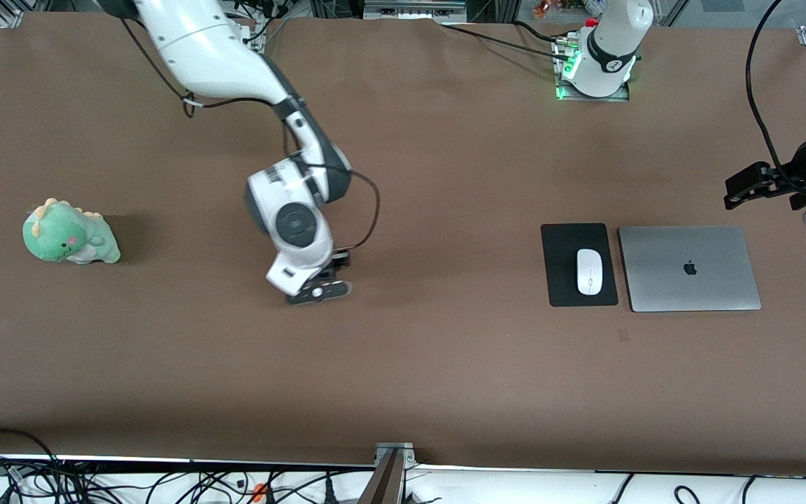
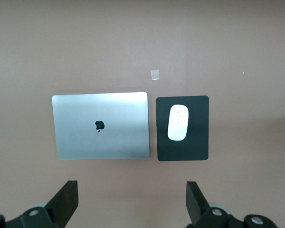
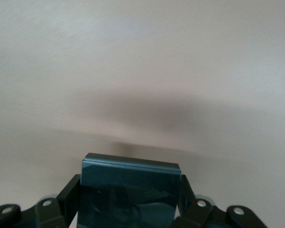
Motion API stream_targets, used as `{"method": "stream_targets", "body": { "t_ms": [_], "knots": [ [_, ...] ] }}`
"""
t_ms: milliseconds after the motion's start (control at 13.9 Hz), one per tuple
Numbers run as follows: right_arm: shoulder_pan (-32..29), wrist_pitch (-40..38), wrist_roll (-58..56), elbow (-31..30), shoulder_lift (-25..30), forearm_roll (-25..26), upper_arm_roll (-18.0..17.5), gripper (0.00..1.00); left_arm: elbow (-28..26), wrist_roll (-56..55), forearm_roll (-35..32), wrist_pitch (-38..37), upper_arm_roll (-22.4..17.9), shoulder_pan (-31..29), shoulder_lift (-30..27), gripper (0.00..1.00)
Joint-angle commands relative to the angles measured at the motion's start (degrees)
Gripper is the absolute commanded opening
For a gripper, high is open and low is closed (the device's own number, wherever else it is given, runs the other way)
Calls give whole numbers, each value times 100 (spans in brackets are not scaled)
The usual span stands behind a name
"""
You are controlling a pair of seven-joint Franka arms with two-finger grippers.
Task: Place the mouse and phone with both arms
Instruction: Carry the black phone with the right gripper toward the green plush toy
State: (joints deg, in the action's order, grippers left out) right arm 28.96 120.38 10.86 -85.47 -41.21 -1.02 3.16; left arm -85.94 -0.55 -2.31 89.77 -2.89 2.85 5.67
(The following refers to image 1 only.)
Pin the aluminium frame post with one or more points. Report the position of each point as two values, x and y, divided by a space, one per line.
383 483

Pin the silver closed laptop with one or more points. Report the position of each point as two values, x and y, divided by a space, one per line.
655 273

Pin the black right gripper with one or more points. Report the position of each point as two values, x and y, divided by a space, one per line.
339 261

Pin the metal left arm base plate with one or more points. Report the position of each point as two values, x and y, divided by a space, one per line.
620 96

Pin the black mouse pad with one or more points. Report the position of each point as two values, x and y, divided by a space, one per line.
557 280

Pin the grey metal frame block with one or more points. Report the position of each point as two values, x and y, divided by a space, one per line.
413 8

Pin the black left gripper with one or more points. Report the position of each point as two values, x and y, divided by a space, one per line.
792 173

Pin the white computer mouse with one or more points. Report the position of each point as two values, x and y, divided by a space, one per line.
589 273

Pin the metal post bracket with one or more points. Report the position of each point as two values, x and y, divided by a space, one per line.
410 458

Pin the green dinosaur plush toy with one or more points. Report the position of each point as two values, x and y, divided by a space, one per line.
64 234

